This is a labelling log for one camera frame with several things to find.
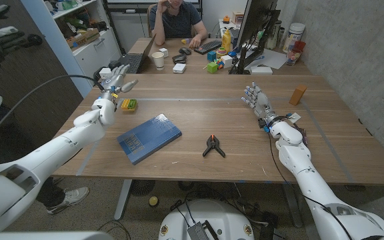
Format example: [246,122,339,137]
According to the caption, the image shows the yellow plastic bottle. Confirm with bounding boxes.
[221,29,232,53]

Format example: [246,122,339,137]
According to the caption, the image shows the white paper cup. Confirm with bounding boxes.
[151,51,165,71]

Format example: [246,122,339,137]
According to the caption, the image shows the blue hardcover book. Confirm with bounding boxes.
[116,113,183,166]

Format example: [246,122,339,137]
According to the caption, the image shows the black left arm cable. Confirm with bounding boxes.
[0,74,105,151]

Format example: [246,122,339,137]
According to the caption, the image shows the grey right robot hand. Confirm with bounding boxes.
[241,81,278,124]

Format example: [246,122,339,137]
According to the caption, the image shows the white round canister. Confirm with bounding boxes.
[281,22,306,53]

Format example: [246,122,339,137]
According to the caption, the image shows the white paper sheet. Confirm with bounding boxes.
[245,48,288,71]

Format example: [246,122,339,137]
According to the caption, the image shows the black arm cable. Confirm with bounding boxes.
[0,74,105,151]
[267,115,355,240]

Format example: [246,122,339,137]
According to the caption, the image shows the black round fan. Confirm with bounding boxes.
[130,179,156,197]

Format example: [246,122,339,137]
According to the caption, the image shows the black computer monitor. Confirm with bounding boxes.
[228,0,281,75]

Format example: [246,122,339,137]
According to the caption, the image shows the black stapler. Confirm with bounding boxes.
[172,53,188,65]

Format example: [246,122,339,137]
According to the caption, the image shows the brown cardboard box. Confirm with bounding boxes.
[65,27,101,49]

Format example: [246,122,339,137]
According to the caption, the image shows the dark open laptop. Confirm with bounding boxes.
[120,33,157,75]

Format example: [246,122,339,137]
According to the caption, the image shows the small cardboard box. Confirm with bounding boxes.
[231,11,245,26]

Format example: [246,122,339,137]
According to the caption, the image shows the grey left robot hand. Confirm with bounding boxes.
[100,64,139,101]

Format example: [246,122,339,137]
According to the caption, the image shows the orange wooden block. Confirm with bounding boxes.
[289,84,308,107]

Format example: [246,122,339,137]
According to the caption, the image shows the grey table leg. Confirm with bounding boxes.
[113,179,133,221]
[282,183,303,229]

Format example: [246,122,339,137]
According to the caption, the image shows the yellow and green lego block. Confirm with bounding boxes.
[121,98,138,112]

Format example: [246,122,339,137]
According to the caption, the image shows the black pliers with orange tip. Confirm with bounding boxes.
[202,134,227,159]

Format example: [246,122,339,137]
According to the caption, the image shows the black keyboard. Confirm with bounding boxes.
[193,39,223,55]

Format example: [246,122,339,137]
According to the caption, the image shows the white power strip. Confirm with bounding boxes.
[98,67,113,80]

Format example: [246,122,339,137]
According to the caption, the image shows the flat white box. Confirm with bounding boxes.
[249,65,273,75]

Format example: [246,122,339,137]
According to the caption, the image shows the clear glass jar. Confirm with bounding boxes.
[265,19,282,51]

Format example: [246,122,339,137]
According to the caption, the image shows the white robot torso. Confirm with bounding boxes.
[157,199,255,240]

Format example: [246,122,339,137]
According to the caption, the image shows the white shelf cabinet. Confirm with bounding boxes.
[20,0,123,98]

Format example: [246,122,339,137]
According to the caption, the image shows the seated person in dark shirt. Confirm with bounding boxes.
[149,0,209,49]

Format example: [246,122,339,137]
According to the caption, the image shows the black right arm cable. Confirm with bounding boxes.
[267,115,355,240]

